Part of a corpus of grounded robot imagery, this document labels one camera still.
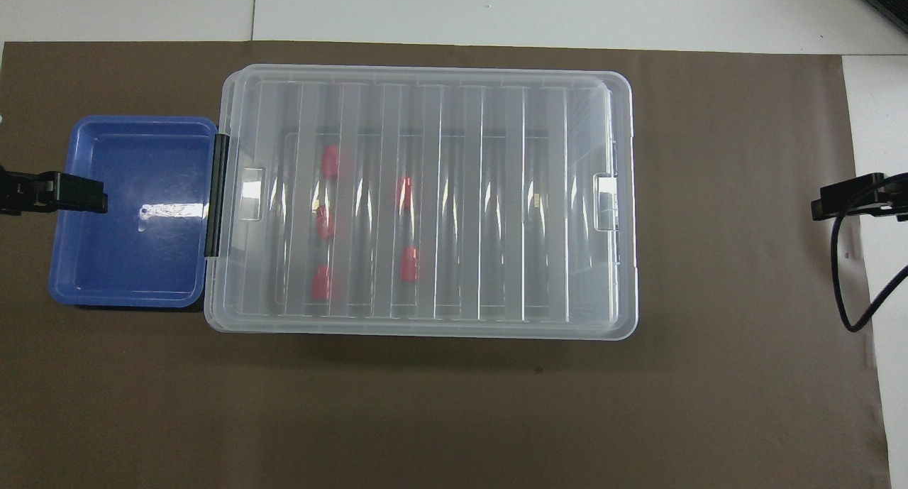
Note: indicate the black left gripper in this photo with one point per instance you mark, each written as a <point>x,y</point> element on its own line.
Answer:
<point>25,191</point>

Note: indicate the blue plastic tray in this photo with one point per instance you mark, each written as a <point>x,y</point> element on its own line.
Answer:
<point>142,262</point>

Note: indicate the clear plastic box lid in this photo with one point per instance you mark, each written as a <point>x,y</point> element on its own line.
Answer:
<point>496,191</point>

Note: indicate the clear plastic storage box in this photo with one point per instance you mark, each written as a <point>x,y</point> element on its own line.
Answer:
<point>210,311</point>

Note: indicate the red block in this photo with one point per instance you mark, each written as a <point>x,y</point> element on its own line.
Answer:
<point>321,283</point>
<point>330,161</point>
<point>326,223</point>
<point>409,263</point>
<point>405,192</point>

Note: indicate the brown table mat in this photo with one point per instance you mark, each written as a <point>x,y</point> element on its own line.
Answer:
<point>454,411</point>

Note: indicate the black box latch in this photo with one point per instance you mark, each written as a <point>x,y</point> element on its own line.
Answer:
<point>216,191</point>

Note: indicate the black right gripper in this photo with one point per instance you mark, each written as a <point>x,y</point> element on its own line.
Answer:
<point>897,198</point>

